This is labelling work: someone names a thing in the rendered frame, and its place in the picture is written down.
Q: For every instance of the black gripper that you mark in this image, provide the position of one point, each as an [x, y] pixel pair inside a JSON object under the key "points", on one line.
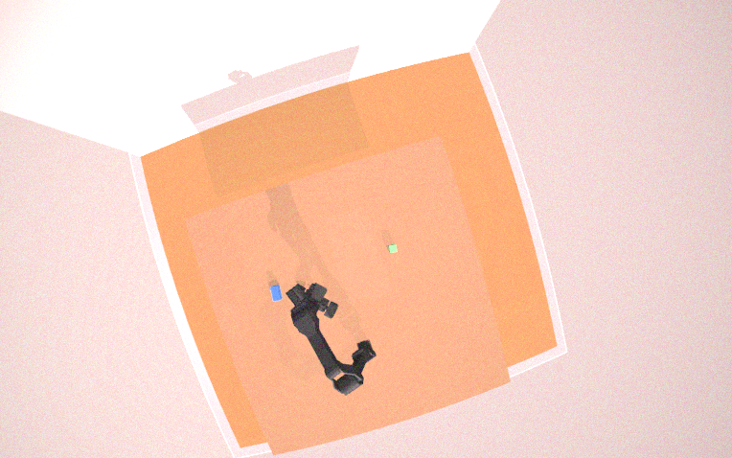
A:
{"points": [[330, 307]]}

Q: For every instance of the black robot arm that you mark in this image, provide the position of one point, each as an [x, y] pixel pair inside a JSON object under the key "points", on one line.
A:
{"points": [[304, 318]]}

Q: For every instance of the blue rectangular block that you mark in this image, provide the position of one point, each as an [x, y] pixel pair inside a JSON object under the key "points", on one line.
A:
{"points": [[276, 293]]}

